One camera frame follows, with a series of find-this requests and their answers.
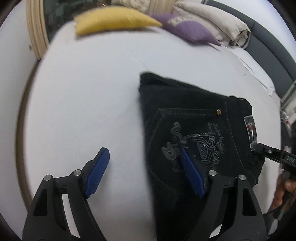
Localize person's right hand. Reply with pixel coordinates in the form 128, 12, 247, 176
270, 173, 295, 210

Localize white pillow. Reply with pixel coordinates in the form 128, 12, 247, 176
227, 46, 275, 96

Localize black denim pants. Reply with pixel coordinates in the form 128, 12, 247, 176
139, 73, 265, 240

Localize beige puffer jacket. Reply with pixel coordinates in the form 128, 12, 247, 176
111, 0, 151, 13

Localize white bed sheet mattress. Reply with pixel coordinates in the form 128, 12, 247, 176
23, 22, 281, 240

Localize yellow cushion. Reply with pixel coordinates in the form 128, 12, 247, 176
74, 6, 162, 37

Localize beige curtain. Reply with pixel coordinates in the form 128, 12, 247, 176
26, 0, 49, 60

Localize folded beige duvet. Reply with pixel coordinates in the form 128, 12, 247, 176
174, 1, 251, 49

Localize dark grey upholstered headboard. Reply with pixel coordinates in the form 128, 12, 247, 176
202, 1, 295, 98

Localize purple cushion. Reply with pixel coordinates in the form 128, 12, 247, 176
152, 14, 221, 46

